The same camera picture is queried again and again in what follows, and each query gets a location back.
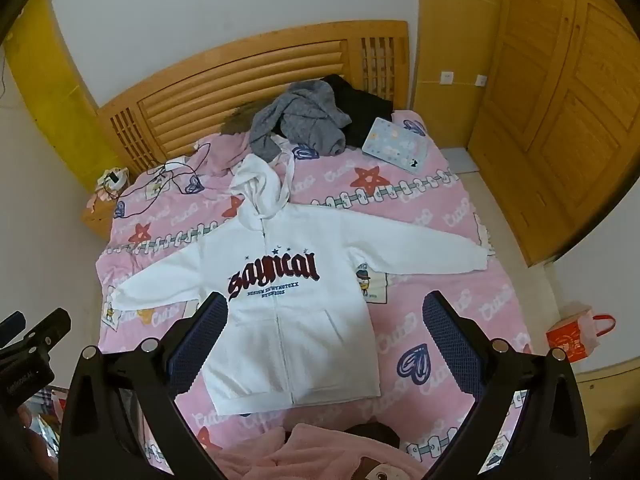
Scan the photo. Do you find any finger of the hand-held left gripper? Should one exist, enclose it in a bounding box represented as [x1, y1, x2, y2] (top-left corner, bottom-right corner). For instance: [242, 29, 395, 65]
[17, 308, 72, 361]
[0, 311, 27, 348]

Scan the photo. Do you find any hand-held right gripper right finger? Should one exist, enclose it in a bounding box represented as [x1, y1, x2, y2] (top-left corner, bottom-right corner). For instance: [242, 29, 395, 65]
[422, 291, 593, 480]

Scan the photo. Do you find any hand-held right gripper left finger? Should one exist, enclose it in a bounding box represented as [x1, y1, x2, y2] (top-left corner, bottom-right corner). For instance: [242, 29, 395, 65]
[59, 291, 230, 480]

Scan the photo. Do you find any white printed zip hoodie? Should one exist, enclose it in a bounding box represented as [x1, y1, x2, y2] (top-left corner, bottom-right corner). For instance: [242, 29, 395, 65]
[109, 154, 488, 417]

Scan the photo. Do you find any red and white paper bag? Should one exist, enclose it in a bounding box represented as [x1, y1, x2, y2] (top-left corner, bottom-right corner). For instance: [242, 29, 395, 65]
[546, 304, 617, 363]

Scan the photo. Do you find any dark cloth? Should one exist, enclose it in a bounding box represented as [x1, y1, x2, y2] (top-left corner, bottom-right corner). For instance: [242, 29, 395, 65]
[347, 420, 401, 450]

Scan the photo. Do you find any wooden nightstand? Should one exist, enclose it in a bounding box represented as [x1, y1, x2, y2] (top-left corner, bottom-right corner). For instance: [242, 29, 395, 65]
[82, 192, 113, 241]

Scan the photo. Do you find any pink printed bed sheet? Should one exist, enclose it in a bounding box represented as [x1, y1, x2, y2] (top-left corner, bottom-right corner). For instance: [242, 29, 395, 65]
[92, 110, 533, 480]

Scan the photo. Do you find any white charging device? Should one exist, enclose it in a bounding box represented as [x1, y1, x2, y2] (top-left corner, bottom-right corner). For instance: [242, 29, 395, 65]
[97, 167, 128, 193]

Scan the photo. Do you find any pink fur-trimmed jacket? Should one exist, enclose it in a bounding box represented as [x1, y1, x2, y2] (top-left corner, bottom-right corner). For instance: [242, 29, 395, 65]
[197, 105, 261, 176]

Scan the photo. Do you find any light blue stickered laptop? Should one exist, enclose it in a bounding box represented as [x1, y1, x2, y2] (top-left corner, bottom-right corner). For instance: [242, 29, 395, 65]
[361, 117, 431, 175]

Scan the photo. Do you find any black garment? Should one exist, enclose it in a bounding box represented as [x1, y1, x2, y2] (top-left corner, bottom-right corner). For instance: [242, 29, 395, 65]
[320, 74, 396, 148]

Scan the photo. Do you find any grey knitted sweater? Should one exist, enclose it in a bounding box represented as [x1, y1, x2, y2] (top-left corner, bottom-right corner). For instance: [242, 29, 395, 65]
[249, 80, 353, 163]

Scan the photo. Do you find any wooden wardrobe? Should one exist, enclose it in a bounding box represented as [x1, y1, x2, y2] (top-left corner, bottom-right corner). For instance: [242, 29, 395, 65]
[415, 0, 640, 266]

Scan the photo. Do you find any wooden slatted headboard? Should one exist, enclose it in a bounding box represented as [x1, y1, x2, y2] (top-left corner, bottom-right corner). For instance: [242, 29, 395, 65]
[97, 20, 411, 171]

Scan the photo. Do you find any black cable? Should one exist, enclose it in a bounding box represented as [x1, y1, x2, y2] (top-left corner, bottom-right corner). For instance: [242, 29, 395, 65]
[112, 142, 211, 218]

